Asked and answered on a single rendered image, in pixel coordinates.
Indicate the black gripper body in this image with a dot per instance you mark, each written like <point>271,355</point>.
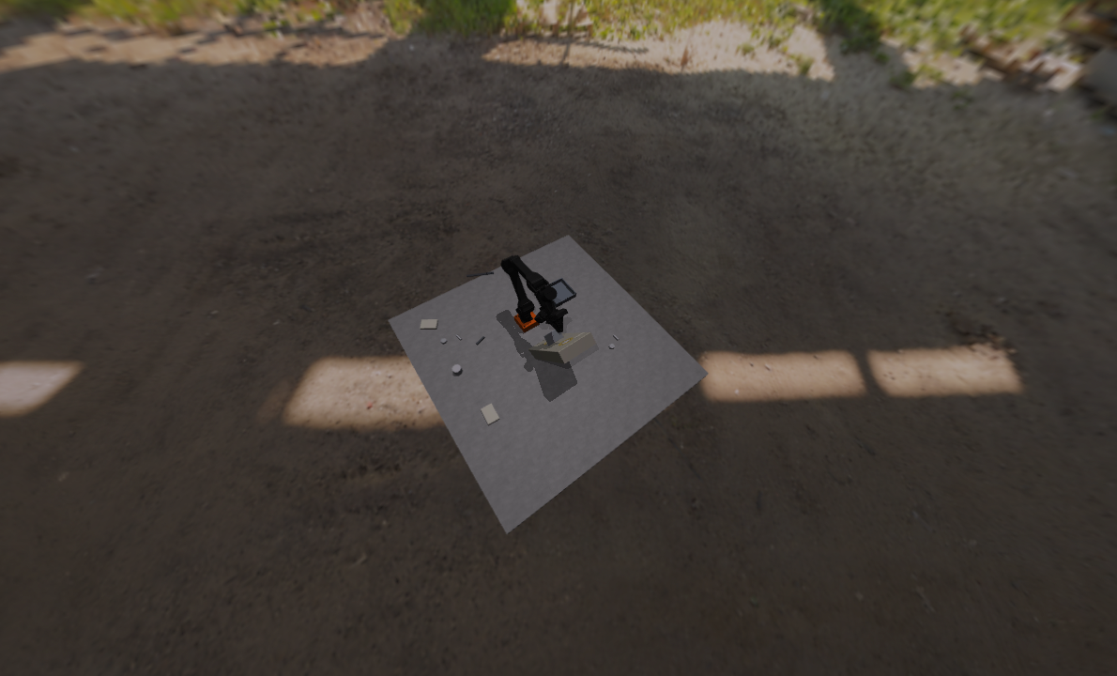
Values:
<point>555,313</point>

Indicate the beige service panel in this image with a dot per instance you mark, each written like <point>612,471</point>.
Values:
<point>562,353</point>

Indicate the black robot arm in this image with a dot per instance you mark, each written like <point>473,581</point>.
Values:
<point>535,282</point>

